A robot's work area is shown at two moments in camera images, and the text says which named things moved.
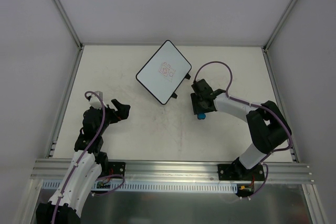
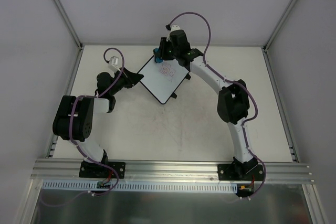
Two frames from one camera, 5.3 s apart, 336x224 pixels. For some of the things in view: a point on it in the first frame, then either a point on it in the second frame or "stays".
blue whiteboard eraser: (201, 116) to (157, 56)
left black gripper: (113, 114) to (126, 77)
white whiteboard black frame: (164, 72) stays
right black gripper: (199, 102) to (163, 49)
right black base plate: (238, 171) stays
